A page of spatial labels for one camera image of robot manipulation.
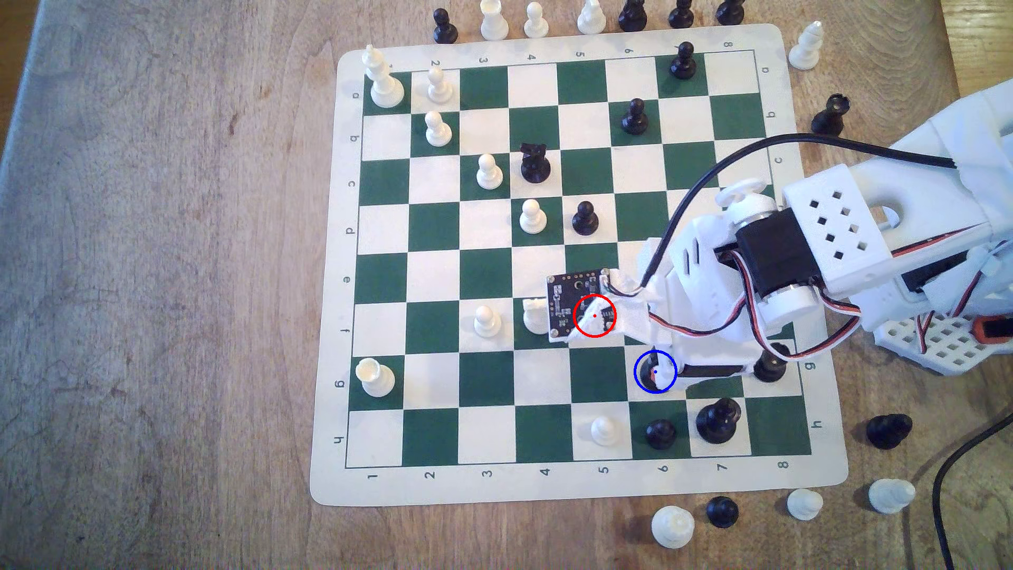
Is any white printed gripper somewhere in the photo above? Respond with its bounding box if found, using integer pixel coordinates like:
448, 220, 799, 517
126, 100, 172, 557
635, 207, 754, 398

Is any black chess bishop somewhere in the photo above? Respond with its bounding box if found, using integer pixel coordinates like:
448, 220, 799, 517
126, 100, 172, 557
638, 355, 672, 391

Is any white grid robot base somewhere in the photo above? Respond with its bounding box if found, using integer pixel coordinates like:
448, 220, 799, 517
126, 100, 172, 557
874, 310, 1013, 378

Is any large black chess queen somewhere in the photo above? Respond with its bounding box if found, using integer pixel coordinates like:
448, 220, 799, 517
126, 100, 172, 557
695, 397, 743, 445

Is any white chess rook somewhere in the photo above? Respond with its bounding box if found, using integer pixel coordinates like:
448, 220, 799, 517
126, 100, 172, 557
355, 358, 396, 398
651, 505, 696, 550
522, 298, 553, 336

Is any black chess knight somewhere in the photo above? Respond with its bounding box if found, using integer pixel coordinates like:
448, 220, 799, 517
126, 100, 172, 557
520, 143, 552, 185
865, 413, 914, 451

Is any green and cream chess mat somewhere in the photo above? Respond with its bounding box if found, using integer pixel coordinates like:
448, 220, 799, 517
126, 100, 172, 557
309, 22, 849, 508

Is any white chess bishop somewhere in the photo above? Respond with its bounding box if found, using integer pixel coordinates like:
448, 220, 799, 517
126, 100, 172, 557
788, 21, 825, 72

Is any orange clamp piece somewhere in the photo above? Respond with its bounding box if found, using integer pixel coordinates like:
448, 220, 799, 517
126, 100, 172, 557
972, 315, 1013, 346

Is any tall white chess king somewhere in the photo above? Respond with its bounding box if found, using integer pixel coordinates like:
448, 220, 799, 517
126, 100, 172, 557
361, 45, 406, 109

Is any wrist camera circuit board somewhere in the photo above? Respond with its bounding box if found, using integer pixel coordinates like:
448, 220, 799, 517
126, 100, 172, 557
548, 269, 617, 341

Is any red white black servo cable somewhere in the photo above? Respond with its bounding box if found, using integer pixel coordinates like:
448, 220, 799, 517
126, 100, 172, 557
728, 245, 865, 362

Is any black camera cable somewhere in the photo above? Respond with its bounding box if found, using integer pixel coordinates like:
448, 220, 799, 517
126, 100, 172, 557
639, 133, 957, 288

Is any black cable on table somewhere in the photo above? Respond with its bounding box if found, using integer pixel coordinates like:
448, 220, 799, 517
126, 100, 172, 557
931, 410, 1013, 570

